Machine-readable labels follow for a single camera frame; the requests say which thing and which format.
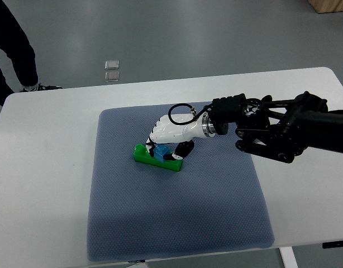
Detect upper metal floor plate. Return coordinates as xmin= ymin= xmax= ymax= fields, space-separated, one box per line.
xmin=104 ymin=60 xmax=120 ymax=70

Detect green four-stud toy block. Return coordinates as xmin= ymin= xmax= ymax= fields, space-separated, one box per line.
xmin=134 ymin=144 xmax=183 ymax=172

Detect blue-grey textured mat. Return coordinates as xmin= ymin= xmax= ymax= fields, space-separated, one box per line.
xmin=87 ymin=105 xmax=274 ymax=262

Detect white table leg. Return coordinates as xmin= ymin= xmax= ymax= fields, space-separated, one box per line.
xmin=279 ymin=247 xmax=298 ymax=268

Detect blue toy block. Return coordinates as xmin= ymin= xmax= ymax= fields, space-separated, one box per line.
xmin=153 ymin=144 xmax=170 ymax=163

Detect black table control panel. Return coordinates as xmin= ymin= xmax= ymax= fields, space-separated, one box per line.
xmin=322 ymin=241 xmax=343 ymax=249

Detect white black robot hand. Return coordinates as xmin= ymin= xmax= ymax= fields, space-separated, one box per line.
xmin=145 ymin=112 xmax=216 ymax=161

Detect black looped cable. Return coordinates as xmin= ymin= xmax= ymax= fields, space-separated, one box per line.
xmin=168 ymin=103 xmax=214 ymax=125

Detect person in dark trousers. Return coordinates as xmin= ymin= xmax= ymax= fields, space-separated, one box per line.
xmin=0 ymin=1 xmax=60 ymax=92

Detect wooden furniture corner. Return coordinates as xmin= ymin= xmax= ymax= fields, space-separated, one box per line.
xmin=308 ymin=0 xmax=343 ymax=13

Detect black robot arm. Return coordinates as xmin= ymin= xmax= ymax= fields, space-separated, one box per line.
xmin=207 ymin=92 xmax=343 ymax=163

